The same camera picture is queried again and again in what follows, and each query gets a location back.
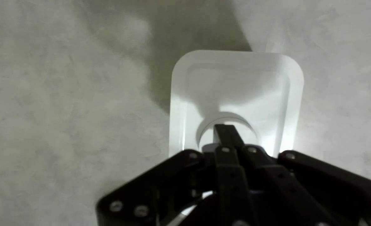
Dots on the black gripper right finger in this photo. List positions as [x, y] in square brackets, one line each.
[311, 188]

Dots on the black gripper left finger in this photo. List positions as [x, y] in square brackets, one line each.
[160, 188]

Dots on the white square container lid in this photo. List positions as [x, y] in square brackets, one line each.
[235, 88]

